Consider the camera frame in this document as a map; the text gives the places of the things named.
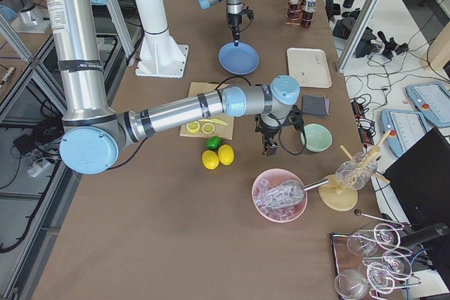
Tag copper wire bottle rack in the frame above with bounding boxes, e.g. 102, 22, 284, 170
284, 0, 316, 28

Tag blue teach pendant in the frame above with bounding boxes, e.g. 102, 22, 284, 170
380, 109, 431, 157
405, 82, 449, 128

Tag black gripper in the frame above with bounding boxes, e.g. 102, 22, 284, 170
255, 105, 304, 156
226, 4, 254, 46

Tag lemon slice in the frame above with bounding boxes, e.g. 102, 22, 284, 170
201, 122, 215, 135
186, 121, 200, 133

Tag cream plastic tray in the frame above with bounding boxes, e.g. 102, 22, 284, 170
287, 48, 332, 89

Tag wooden mug tree stand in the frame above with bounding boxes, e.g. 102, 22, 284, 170
319, 130, 392, 211

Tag dark drink bottle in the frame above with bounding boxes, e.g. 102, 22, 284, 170
301, 0, 316, 28
286, 0, 301, 24

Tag pink bowl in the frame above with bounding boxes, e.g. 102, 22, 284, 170
251, 169, 308, 223

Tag green lime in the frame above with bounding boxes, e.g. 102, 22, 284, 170
206, 136, 222, 150

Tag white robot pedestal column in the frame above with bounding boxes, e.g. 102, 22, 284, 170
135, 0, 188, 79

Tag clear glass mug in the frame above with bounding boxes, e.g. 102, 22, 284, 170
335, 152, 378, 190

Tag clear ice cubes pile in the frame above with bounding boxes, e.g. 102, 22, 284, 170
254, 178, 307, 221

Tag metal ice scoop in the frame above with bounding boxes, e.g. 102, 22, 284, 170
272, 178, 329, 208

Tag black monitor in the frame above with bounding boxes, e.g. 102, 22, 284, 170
385, 128, 450, 226

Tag mint green bowl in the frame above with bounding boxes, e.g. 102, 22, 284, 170
301, 124, 333, 152

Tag grey folded cloth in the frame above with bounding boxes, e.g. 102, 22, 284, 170
302, 94, 330, 117

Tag aluminium frame post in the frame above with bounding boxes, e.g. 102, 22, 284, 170
337, 0, 379, 74

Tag wooden cutting board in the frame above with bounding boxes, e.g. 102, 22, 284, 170
179, 82, 234, 140

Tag yellow plastic knife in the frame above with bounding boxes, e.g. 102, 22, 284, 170
198, 118, 228, 126

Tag yellow lemon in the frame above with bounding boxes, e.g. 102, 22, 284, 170
201, 150, 219, 170
217, 144, 235, 166

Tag wine glass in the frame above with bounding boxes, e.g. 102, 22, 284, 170
373, 223, 400, 250
334, 269, 368, 299
347, 230, 378, 257
381, 250, 412, 280

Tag blue plate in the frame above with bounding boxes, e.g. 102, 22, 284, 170
218, 42, 259, 75

